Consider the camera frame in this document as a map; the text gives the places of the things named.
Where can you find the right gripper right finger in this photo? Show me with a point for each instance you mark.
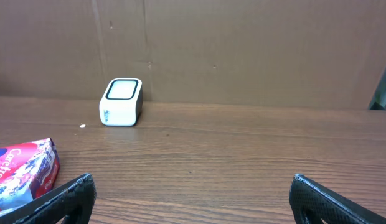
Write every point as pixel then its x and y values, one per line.
pixel 312 202

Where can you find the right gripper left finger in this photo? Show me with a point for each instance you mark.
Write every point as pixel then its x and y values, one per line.
pixel 72 202

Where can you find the red purple Carefree pack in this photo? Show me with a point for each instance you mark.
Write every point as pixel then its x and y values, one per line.
pixel 27 171

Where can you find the white barcode scanner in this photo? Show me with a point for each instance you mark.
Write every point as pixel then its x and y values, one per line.
pixel 122 102

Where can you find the teal metal post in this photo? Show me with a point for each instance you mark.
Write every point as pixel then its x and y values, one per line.
pixel 378 101

